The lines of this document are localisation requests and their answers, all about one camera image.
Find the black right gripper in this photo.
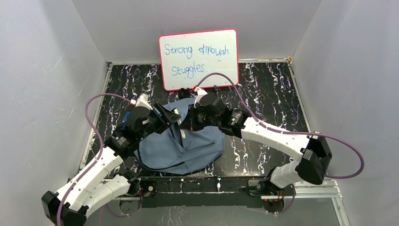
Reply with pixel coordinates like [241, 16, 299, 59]
[180, 104, 220, 132]

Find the blue student backpack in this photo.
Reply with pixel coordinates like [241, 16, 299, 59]
[134, 97, 226, 175]

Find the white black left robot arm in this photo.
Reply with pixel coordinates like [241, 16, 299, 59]
[41, 103, 181, 226]

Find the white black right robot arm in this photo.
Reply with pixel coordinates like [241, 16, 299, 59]
[180, 94, 332, 195]

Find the blue stapler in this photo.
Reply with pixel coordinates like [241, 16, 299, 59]
[122, 112, 128, 122]

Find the pink framed whiteboard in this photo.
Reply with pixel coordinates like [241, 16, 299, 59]
[158, 28, 239, 91]

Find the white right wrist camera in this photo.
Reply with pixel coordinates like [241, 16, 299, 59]
[194, 87, 208, 108]

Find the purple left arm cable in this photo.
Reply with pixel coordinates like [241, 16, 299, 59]
[56, 93, 138, 226]

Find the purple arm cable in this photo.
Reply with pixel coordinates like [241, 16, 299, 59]
[192, 72, 365, 180]
[56, 93, 138, 226]

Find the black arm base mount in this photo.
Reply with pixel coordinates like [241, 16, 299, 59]
[120, 176, 295, 216]

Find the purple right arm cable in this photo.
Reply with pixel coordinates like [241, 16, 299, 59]
[192, 72, 365, 180]

